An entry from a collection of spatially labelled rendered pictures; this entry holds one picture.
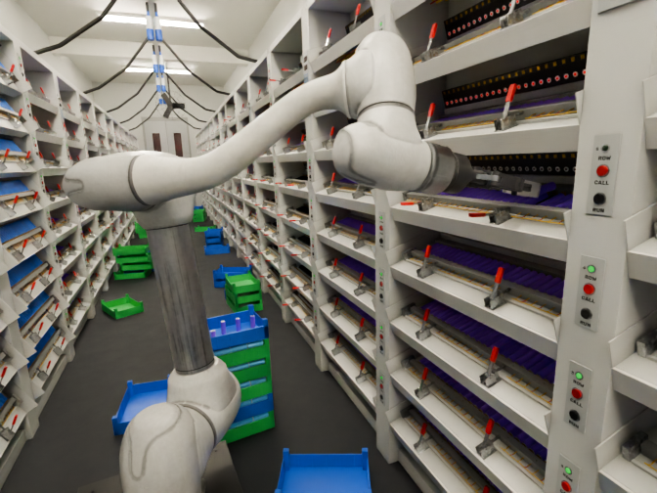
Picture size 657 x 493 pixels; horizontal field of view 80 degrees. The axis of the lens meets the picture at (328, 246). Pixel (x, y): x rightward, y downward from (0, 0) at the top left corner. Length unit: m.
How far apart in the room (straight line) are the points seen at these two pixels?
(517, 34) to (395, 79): 0.28
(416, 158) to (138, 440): 0.78
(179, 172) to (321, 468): 1.18
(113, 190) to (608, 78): 0.85
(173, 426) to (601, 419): 0.81
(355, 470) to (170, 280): 0.96
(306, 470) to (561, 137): 1.31
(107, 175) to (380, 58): 0.54
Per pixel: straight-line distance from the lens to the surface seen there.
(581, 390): 0.85
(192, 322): 1.05
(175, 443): 0.97
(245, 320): 1.78
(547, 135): 0.82
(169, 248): 1.01
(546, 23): 0.86
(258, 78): 3.31
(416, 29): 1.34
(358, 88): 0.73
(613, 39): 0.77
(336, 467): 1.62
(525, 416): 0.97
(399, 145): 0.67
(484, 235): 0.94
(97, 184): 0.87
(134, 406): 2.15
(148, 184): 0.82
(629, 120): 0.74
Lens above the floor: 1.08
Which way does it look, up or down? 12 degrees down
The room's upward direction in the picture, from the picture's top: 2 degrees counter-clockwise
